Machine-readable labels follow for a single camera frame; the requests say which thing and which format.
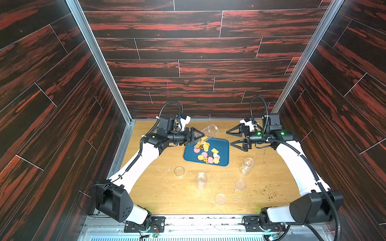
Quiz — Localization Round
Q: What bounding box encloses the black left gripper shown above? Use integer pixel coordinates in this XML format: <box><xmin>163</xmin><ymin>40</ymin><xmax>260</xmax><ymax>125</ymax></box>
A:
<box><xmin>165</xmin><ymin>128</ymin><xmax>203</xmax><ymax>146</ymax></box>

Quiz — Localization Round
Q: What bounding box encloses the clear jar with yellow cookies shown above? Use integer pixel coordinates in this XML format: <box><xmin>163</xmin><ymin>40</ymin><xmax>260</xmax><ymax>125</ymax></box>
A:
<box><xmin>200</xmin><ymin>124</ymin><xmax>219</xmax><ymax>141</ymax></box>

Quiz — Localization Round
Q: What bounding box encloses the clear jar with pink cookie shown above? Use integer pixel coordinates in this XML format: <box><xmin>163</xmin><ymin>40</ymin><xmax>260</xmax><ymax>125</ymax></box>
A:
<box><xmin>239</xmin><ymin>158</ymin><xmax>255</xmax><ymax>175</ymax></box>

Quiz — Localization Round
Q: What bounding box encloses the clear jar with mixed cookies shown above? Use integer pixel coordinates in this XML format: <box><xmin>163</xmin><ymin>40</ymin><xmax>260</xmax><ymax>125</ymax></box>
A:
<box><xmin>196</xmin><ymin>172</ymin><xmax>208</xmax><ymax>191</ymax></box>

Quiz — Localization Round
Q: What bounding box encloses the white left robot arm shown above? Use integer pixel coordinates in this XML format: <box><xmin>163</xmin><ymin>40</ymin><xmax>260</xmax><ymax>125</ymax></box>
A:
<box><xmin>95</xmin><ymin>128</ymin><xmax>205</xmax><ymax>230</ymax></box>

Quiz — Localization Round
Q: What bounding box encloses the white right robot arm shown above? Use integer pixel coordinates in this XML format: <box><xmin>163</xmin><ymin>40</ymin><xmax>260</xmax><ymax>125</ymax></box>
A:
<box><xmin>226</xmin><ymin>122</ymin><xmax>343</xmax><ymax>227</ymax></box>

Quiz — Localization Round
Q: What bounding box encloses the yellow block cookie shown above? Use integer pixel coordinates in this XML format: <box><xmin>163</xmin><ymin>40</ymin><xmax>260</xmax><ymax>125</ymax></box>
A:
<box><xmin>194</xmin><ymin>136</ymin><xmax>208</xmax><ymax>149</ymax></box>

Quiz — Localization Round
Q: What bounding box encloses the tan speckled round cookie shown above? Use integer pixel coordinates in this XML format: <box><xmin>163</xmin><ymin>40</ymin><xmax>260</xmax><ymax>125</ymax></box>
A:
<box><xmin>203</xmin><ymin>144</ymin><xmax>210</xmax><ymax>152</ymax></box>

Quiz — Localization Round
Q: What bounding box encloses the teal plastic tray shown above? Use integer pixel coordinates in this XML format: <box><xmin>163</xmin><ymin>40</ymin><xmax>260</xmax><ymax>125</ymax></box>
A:
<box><xmin>184</xmin><ymin>138</ymin><xmax>229</xmax><ymax>167</ymax></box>

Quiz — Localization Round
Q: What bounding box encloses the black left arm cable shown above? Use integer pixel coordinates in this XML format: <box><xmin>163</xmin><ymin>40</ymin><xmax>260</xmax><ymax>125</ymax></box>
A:
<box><xmin>76</xmin><ymin>100</ymin><xmax>183</xmax><ymax>218</ymax></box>

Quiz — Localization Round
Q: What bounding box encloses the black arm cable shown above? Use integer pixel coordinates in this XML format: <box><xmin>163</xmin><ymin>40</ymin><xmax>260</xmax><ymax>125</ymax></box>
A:
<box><xmin>76</xmin><ymin>100</ymin><xmax>183</xmax><ymax>218</ymax></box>
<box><xmin>249</xmin><ymin>95</ymin><xmax>342</xmax><ymax>241</ymax></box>

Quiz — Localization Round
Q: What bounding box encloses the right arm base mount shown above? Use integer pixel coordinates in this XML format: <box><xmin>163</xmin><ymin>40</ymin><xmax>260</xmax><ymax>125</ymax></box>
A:
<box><xmin>241</xmin><ymin>207</ymin><xmax>291</xmax><ymax>241</ymax></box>

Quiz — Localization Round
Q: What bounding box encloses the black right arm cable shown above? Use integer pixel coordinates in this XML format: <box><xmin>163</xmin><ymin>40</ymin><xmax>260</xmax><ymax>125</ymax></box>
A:
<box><xmin>249</xmin><ymin>95</ymin><xmax>342</xmax><ymax>241</ymax></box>

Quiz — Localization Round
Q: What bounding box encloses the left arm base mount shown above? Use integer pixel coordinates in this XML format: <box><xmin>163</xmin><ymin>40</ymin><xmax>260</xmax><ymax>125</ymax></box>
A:
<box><xmin>124</xmin><ymin>211</ymin><xmax>166</xmax><ymax>240</ymax></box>

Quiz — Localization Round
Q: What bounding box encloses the aluminium frame post right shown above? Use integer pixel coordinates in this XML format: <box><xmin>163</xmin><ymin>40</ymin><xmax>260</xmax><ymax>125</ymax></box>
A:
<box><xmin>271</xmin><ymin>0</ymin><xmax>344</xmax><ymax>113</ymax></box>

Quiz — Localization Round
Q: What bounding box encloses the aluminium frame post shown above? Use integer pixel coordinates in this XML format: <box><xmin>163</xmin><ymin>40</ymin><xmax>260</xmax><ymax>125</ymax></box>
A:
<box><xmin>65</xmin><ymin>0</ymin><xmax>135</xmax><ymax>177</ymax></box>
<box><xmin>271</xmin><ymin>0</ymin><xmax>344</xmax><ymax>113</ymax></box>

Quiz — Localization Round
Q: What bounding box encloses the aluminium frame post left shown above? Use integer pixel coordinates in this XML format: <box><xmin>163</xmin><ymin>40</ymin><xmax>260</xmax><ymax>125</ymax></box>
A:
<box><xmin>65</xmin><ymin>0</ymin><xmax>135</xmax><ymax>177</ymax></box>

